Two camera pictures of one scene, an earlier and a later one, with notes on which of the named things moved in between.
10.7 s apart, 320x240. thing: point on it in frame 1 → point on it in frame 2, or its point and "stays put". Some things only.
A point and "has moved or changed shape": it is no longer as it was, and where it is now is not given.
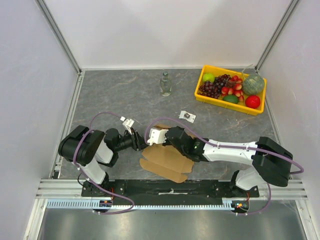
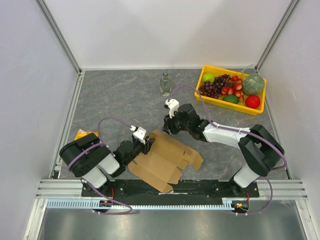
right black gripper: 169,135 → 169,124
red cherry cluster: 234,87 stays put
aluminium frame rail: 72,189 stays put
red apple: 252,102 stays put
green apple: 208,76 stays put
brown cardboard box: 163,161 has moved or changed shape
